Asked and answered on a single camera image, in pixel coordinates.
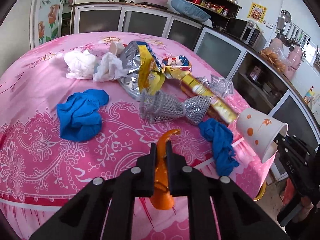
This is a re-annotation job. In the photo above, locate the white orange-dotted paper cup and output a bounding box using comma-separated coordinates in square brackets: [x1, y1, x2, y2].
[236, 108, 289, 163]

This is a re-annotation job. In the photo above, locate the blue twisted glove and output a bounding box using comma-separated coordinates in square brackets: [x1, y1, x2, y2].
[199, 118, 239, 177]

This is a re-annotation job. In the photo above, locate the silver mesh wrapper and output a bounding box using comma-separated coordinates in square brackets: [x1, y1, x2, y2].
[139, 90, 212, 125]
[196, 74, 234, 98]

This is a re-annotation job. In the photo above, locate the yellow snack box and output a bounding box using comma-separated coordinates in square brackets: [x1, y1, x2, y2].
[180, 74, 238, 125]

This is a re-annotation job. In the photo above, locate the white napkin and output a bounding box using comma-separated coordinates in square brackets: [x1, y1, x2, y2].
[93, 52, 127, 82]

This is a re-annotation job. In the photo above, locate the white tissue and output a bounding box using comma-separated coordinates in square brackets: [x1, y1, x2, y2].
[63, 50, 98, 80]

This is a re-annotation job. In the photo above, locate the silver yellow snack bag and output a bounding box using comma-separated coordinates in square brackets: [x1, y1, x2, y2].
[118, 41, 165, 101]

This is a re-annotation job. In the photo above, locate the colourful snack wrapper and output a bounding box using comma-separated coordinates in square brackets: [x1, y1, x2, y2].
[162, 55, 192, 80]

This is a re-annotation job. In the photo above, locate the small pink paper cup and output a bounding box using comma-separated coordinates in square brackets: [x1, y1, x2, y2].
[109, 41, 125, 56]

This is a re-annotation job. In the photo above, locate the yellow trash bin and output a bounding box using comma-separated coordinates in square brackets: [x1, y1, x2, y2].
[253, 181, 267, 202]

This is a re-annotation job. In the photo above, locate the white kitchen cabinet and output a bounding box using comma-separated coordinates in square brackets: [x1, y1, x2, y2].
[70, 2, 319, 148]

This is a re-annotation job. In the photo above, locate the pink thermos jug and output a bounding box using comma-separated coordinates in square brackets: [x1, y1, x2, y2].
[285, 46, 303, 80]

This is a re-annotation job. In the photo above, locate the pink floral tablecloth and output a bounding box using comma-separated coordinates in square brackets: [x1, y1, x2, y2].
[0, 31, 276, 240]

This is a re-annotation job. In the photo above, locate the bag of fried snacks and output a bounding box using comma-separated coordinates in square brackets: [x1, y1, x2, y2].
[260, 48, 287, 74]

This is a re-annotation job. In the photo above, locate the pink blender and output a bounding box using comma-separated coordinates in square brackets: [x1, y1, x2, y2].
[269, 17, 285, 51]

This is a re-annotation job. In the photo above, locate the hanging utensil rack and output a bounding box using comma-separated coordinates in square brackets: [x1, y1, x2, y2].
[276, 10, 311, 51]

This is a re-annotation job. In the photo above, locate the microwave oven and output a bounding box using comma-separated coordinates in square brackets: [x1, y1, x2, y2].
[224, 17, 261, 47]

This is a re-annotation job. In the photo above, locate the dark wooden spice shelf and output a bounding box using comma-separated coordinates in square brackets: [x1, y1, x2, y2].
[186, 0, 242, 28]

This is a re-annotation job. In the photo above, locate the blue plastic basin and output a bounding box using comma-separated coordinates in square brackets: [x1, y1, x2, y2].
[171, 0, 210, 22]

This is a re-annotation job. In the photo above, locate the floral glass door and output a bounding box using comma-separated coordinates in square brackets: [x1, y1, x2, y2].
[29, 0, 63, 49]

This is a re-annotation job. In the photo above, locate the yellow wall poster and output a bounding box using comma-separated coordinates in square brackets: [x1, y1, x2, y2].
[247, 2, 267, 23]

